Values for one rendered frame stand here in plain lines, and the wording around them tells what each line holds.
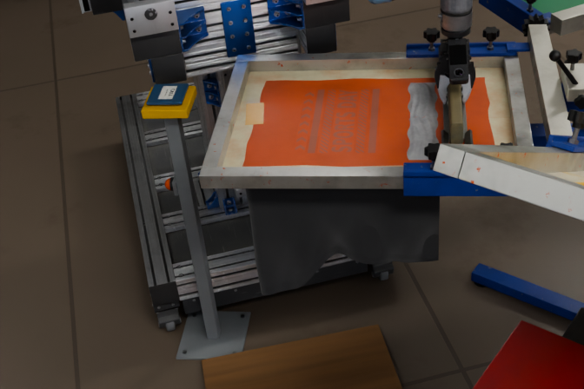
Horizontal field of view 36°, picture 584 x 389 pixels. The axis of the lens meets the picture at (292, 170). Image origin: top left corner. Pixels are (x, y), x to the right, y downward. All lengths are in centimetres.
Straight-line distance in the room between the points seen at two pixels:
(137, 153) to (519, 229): 151
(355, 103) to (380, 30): 241
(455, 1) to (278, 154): 57
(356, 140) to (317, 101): 22
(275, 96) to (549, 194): 143
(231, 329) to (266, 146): 101
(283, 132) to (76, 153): 196
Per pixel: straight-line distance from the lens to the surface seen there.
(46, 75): 487
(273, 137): 233
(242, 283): 310
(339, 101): 246
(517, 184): 118
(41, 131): 440
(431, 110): 240
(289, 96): 249
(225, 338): 314
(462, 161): 121
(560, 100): 230
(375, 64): 258
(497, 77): 255
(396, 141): 229
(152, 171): 359
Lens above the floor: 226
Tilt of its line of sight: 36 degrees down
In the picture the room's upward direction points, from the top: 6 degrees counter-clockwise
